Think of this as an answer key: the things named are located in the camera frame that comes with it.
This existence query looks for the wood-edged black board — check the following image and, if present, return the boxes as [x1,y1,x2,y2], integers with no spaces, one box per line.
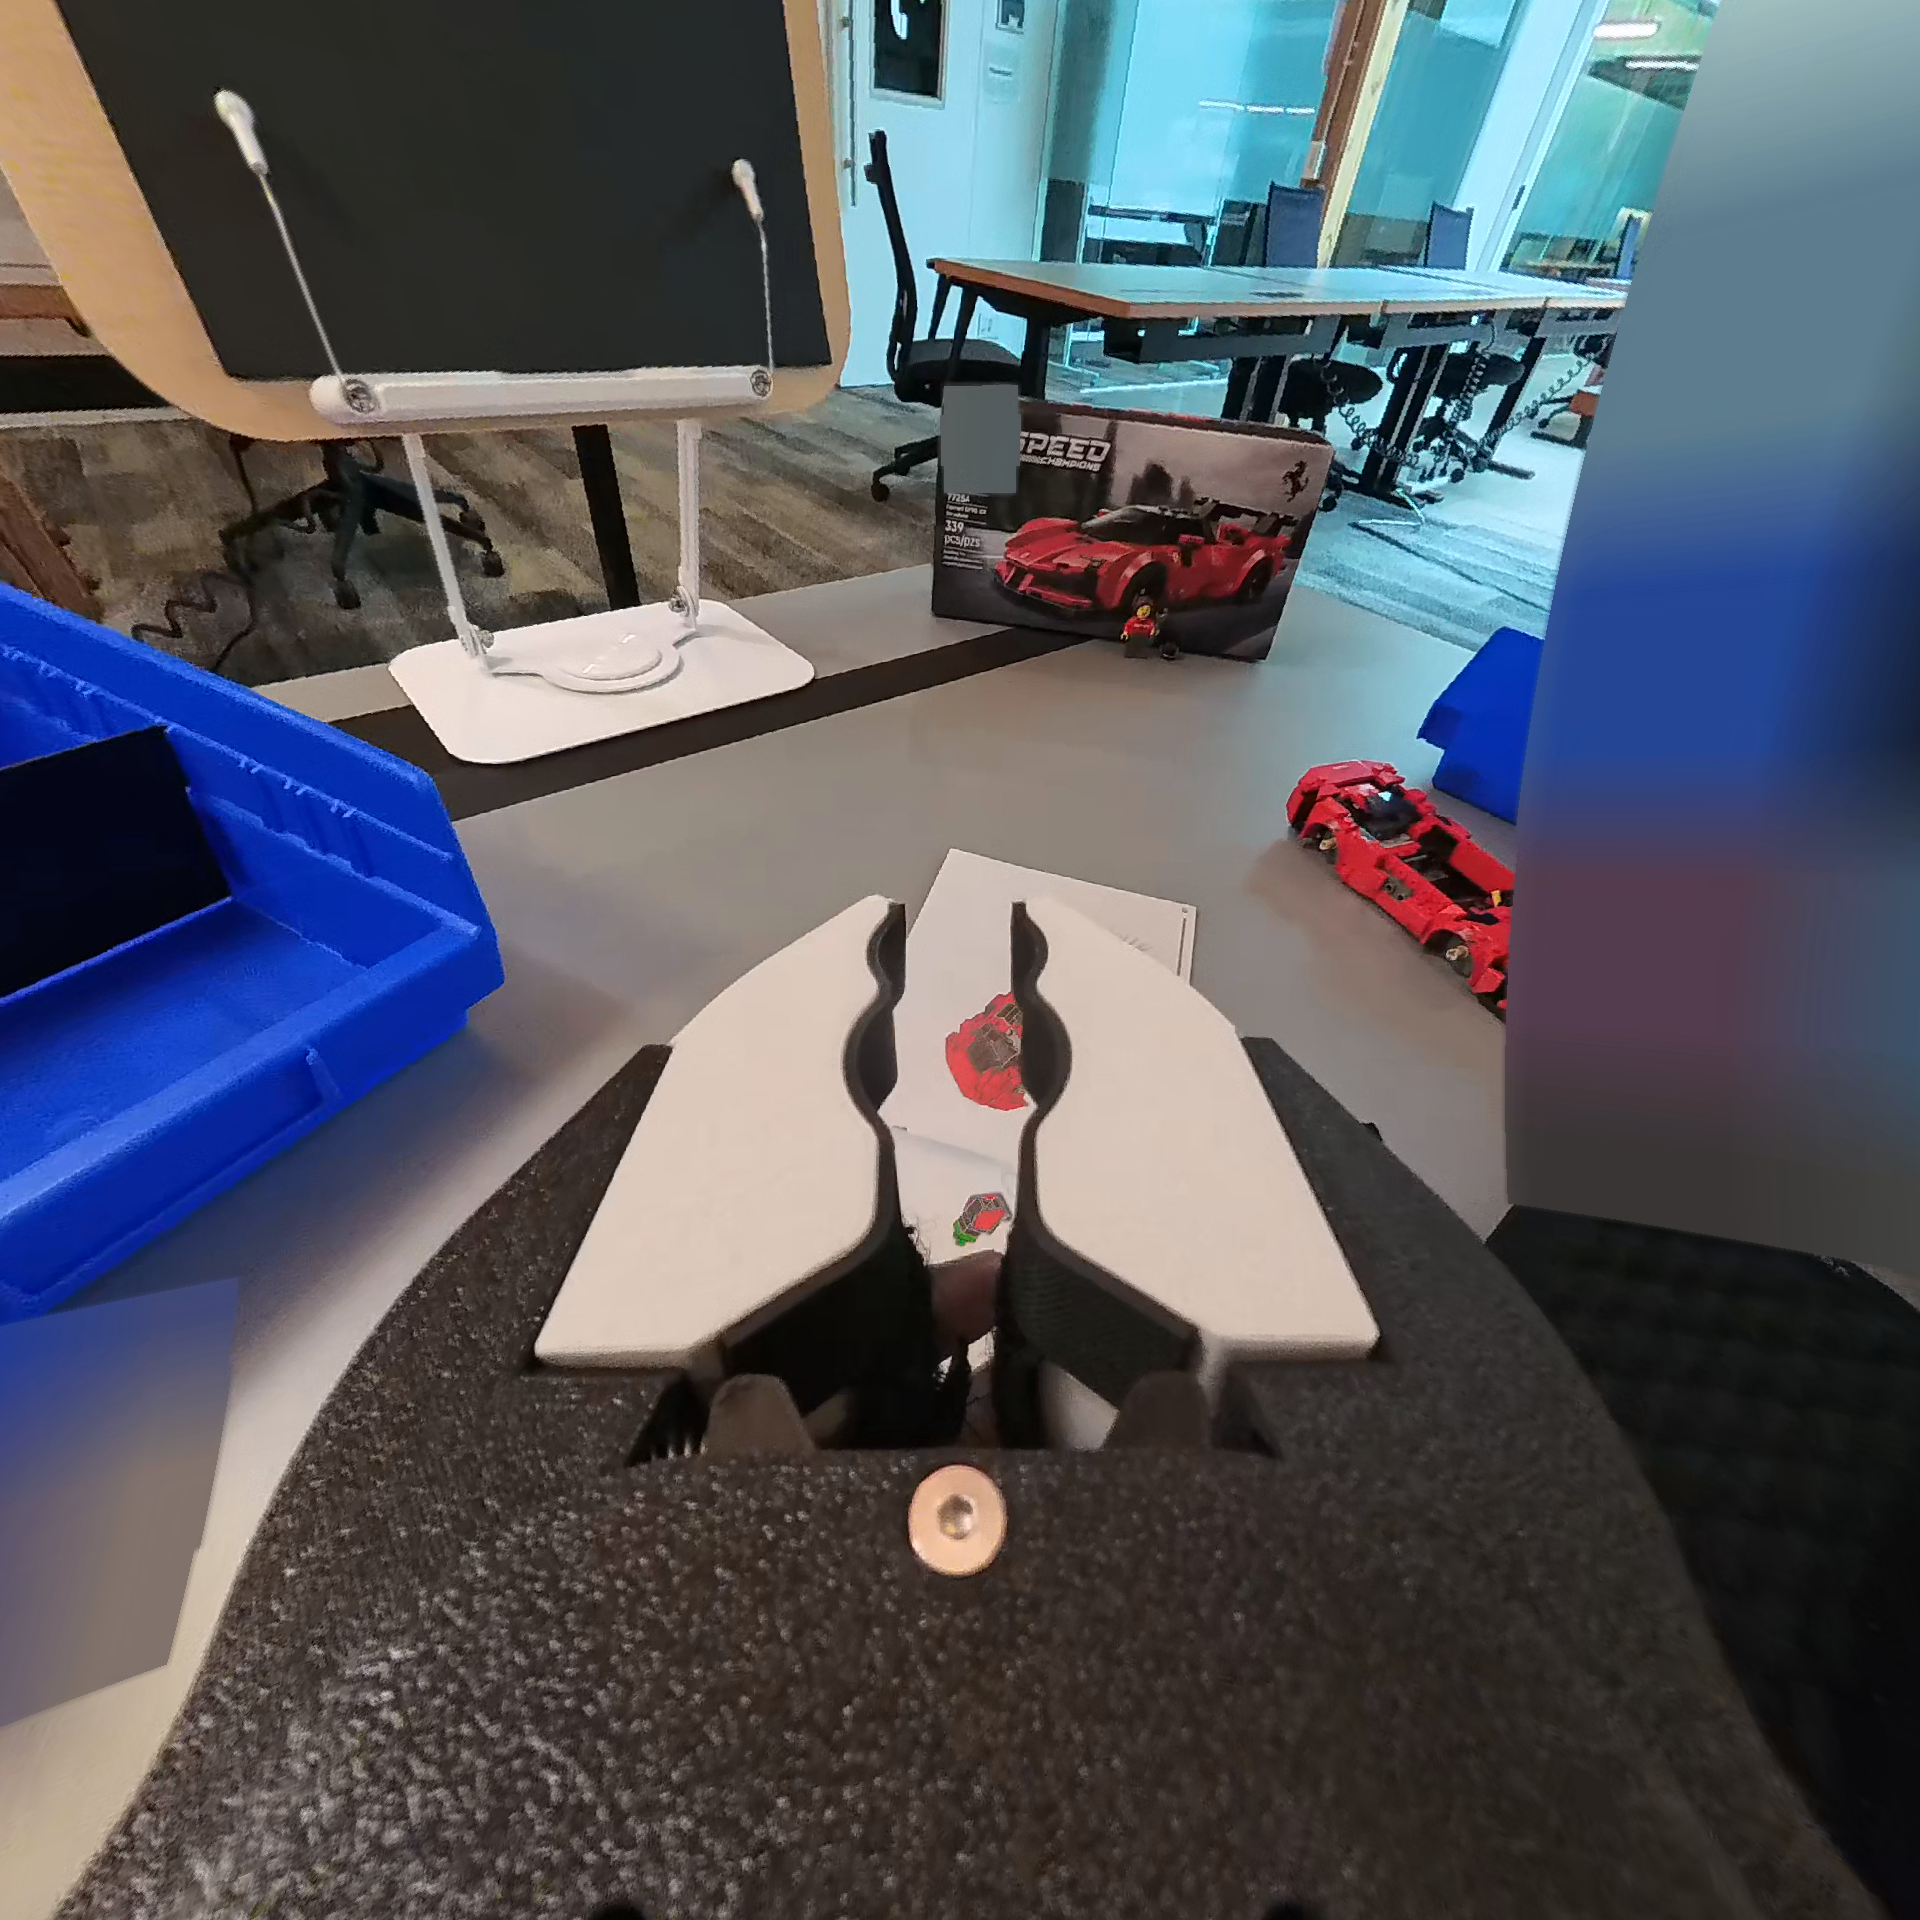
[0,0,855,446]

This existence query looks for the black bin divider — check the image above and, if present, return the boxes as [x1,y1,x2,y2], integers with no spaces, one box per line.
[0,724,228,1001]

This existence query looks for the black office chair base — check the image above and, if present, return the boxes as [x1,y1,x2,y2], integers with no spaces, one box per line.
[221,437,506,610]

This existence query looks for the black quilted pad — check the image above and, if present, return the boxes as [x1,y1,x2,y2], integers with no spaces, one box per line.
[1485,1205,1920,1920]

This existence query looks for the white book stand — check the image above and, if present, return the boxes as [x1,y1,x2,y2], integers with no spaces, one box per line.
[214,89,821,769]

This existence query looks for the black desk leg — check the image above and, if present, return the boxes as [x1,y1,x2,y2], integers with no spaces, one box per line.
[569,423,649,610]

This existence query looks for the large blue plastic bin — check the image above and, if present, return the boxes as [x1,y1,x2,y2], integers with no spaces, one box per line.
[0,579,506,1323]

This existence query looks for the small blue plastic bin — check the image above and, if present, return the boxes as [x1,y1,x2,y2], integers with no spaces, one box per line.
[1413,628,1552,826]

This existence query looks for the open lego instruction booklet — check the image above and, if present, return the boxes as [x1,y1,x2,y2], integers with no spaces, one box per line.
[874,847,1200,1278]

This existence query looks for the black mesh office chair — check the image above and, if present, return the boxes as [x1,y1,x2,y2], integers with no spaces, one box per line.
[863,131,1039,507]

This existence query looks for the lego set box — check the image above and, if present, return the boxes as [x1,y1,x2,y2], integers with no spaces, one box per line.
[931,398,1337,664]

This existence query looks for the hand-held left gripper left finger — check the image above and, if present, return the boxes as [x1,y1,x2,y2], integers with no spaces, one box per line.
[532,895,911,1371]

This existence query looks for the red lego car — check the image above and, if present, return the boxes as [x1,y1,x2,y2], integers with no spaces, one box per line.
[1283,760,1517,1024]

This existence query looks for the long wooden office desk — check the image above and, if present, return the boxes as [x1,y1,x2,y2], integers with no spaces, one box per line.
[928,254,1629,453]

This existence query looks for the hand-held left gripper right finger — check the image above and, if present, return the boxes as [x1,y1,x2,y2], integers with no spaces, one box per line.
[1001,895,1382,1368]

